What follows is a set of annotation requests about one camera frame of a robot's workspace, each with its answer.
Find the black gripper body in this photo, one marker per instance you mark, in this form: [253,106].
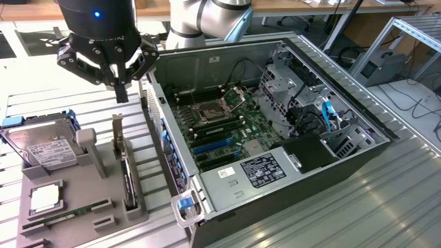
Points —
[100,33]

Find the graphics card with metal bracket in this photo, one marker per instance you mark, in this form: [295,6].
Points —
[117,134]

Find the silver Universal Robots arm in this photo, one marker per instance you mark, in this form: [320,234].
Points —
[192,20]

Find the CPU socket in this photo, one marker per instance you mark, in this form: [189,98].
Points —
[211,112]

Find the metal socket cover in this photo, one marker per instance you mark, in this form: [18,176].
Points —
[236,97]

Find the black installed RAM stick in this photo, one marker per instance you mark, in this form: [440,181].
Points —
[220,130]

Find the silver drive cage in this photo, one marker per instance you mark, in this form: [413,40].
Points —
[279,87]

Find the green motherboard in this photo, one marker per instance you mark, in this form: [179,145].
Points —
[255,121]

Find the long wooden desk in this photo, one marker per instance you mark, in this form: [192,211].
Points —
[292,9]

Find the silver chipset heatsink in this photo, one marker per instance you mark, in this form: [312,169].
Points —
[255,149]

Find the grey parts rack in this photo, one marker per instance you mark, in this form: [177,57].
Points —
[85,191]

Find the silver CPU chip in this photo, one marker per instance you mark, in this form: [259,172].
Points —
[44,197]

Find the blue case release latch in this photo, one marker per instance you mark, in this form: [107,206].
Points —
[183,203]

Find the silver power supply unit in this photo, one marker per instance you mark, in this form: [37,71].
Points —
[233,192]

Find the black plastic shroud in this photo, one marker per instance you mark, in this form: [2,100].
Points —
[307,152]

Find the green RAM stick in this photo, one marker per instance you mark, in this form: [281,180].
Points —
[68,214]

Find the silver disk bay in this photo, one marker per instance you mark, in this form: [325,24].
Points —
[344,144]

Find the grey machine box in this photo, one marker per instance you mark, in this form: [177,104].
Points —
[389,68]

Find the open black PC case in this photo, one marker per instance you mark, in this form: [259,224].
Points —
[292,206]

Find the hard disk with blue bracket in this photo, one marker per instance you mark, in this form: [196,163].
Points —
[37,144]

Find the aluminium frame rack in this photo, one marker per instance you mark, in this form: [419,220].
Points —
[424,28]

